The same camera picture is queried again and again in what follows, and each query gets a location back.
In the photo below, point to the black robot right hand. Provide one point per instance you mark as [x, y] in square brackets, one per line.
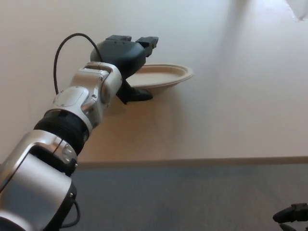
[293, 215]

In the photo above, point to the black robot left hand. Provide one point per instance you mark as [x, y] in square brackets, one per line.
[120, 55]

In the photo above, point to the beige round paper plate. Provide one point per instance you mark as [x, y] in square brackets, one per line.
[166, 74]

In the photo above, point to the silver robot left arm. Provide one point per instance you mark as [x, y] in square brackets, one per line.
[72, 103]

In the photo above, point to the white sheet with torn edge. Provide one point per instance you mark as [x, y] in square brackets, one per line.
[298, 9]

